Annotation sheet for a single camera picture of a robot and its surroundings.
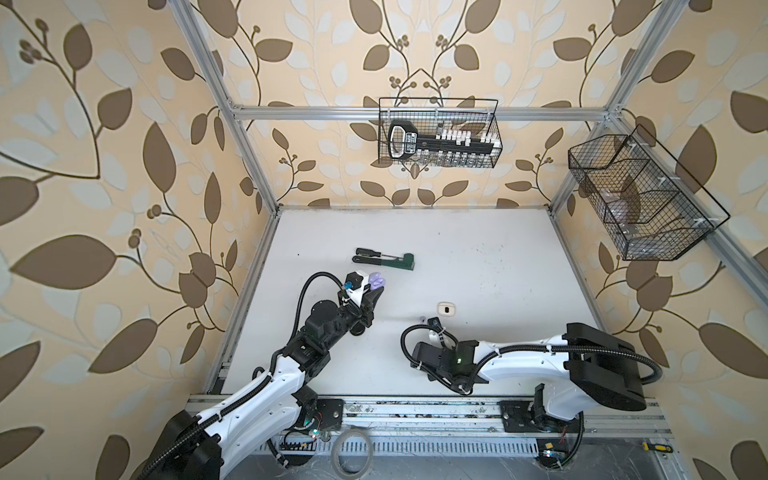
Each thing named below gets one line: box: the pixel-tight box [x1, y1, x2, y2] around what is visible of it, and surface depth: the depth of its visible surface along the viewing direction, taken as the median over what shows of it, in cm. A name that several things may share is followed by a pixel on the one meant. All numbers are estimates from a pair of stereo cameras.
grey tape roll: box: [331, 429, 374, 480], surface depth 67 cm
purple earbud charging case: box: [368, 272, 386, 291], surface depth 78 cm
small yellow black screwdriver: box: [642, 442, 674, 453], surface depth 71 cm
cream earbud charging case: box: [437, 301, 457, 317], surface depth 93 cm
